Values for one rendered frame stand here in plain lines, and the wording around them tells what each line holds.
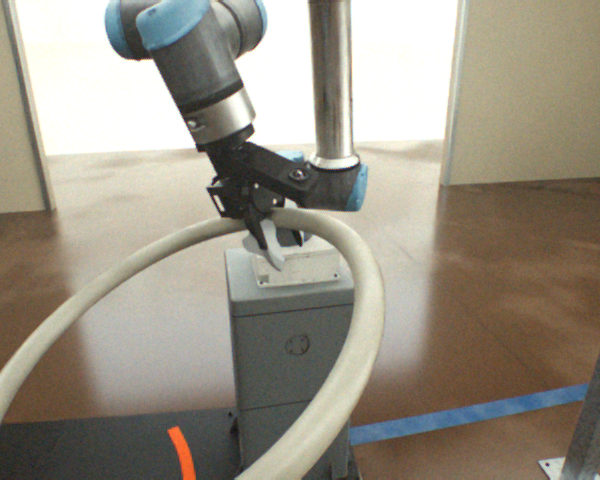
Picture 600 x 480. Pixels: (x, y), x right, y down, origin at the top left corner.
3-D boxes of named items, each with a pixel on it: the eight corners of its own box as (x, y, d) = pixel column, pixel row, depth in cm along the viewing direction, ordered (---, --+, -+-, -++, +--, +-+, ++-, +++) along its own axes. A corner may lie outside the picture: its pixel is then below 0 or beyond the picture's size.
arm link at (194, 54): (218, -25, 51) (176, -12, 44) (258, 75, 58) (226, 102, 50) (159, 2, 55) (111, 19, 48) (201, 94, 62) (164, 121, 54)
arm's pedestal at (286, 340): (225, 414, 202) (210, 244, 170) (329, 398, 212) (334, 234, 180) (233, 511, 157) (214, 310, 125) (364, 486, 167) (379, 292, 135)
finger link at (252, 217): (272, 239, 65) (257, 183, 62) (281, 240, 64) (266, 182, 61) (251, 253, 61) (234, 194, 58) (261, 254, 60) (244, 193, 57)
